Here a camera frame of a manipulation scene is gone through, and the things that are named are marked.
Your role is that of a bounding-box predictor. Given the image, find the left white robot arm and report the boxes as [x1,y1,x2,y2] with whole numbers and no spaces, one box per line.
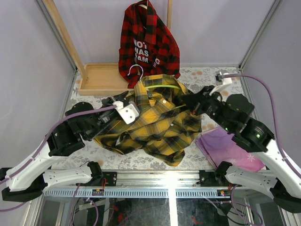
[0,92,140,202]

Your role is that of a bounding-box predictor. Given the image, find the yellow plaid flannel shirt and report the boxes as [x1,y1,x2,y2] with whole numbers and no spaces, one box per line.
[93,74,203,167]

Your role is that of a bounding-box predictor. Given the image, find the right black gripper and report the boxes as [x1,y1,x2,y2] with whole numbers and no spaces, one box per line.
[180,85,234,133]

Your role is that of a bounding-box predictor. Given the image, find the wooden clothes rack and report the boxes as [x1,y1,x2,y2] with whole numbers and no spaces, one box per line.
[43,0,174,96]

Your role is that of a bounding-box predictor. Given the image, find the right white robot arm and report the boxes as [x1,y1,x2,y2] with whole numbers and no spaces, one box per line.
[180,86,301,213]

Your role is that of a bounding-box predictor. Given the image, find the aluminium front rail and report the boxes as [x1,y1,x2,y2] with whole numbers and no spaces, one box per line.
[44,170,230,199]

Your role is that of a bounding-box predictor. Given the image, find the red black plaid shirt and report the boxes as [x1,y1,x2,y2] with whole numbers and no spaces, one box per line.
[118,0,181,89]

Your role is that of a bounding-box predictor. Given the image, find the purple cloth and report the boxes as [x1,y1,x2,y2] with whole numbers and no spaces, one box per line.
[195,127,265,172]

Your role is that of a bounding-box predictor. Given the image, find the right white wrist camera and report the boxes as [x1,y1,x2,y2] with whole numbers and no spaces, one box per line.
[209,72,232,95]

